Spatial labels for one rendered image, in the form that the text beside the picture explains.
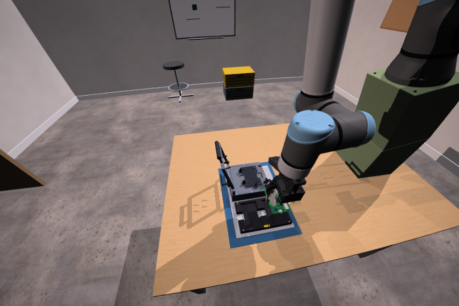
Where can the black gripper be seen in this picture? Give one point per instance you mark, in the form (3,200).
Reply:
(285,189)

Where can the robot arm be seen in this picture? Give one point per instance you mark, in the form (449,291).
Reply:
(427,58)

